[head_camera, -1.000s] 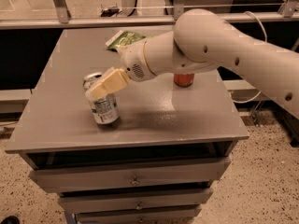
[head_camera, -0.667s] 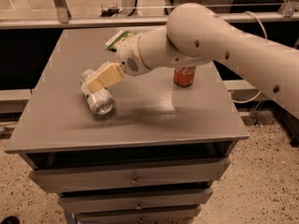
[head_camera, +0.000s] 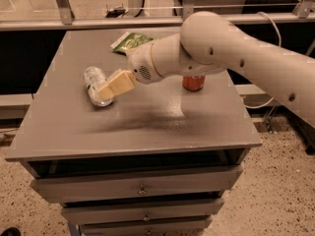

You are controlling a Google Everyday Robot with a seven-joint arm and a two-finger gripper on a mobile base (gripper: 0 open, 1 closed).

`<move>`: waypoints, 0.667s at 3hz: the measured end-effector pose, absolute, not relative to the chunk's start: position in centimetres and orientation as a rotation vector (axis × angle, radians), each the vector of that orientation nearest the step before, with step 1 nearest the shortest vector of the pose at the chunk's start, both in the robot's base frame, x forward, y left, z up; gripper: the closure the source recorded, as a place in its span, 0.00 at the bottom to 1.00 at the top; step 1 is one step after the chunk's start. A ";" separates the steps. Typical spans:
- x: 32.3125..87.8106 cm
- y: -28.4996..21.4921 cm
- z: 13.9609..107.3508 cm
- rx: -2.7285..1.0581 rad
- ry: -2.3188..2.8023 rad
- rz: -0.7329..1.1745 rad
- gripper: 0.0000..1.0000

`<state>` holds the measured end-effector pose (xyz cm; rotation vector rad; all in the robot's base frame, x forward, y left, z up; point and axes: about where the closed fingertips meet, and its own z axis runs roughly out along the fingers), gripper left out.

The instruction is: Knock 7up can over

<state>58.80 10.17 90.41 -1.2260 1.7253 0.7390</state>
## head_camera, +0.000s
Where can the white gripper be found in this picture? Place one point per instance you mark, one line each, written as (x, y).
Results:
(140, 65)

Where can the silver 7up can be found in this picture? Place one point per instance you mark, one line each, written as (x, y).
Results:
(94, 78)

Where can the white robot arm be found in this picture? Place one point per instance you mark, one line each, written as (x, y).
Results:
(209, 44)

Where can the red coca-cola can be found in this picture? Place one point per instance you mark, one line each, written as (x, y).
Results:
(195, 83)

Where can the green chip bag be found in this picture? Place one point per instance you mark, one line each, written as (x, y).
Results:
(128, 41)

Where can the grey drawer cabinet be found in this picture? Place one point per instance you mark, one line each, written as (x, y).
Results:
(154, 127)

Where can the top grey drawer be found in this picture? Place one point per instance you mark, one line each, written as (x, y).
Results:
(137, 184)

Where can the grey drawer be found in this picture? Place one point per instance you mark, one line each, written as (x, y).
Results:
(142, 211)
(146, 227)
(137, 184)

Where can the middle grey drawer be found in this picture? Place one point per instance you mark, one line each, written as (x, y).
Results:
(142, 211)

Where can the bottom grey drawer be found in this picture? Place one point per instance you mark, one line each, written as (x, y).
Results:
(146, 227)

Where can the black shoe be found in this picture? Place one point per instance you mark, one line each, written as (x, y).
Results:
(12, 231)

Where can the metal railing frame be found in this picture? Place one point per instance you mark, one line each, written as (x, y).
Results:
(108, 14)

